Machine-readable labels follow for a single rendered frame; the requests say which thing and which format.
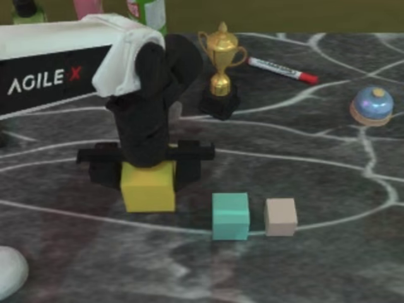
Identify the white rounded object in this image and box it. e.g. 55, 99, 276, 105
0, 246, 30, 301

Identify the pink object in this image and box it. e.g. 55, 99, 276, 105
73, 0, 105, 20

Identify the green bottle with white label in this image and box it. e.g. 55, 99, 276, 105
126, 0, 169, 36

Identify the light green object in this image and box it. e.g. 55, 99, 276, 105
10, 0, 49, 25

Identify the beige cube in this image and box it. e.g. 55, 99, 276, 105
264, 198, 299, 237

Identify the teal cube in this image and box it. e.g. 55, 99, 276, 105
211, 192, 251, 241

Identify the gold trophy with black base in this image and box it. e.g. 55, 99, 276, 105
197, 21, 249, 121

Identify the red and white marker pen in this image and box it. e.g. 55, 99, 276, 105
246, 56, 319, 86

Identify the yellow cube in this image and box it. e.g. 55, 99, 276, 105
121, 143, 177, 213

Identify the blue call bell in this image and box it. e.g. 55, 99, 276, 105
349, 86, 395, 128

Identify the dark marble-patterned mat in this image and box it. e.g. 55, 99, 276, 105
0, 30, 404, 303

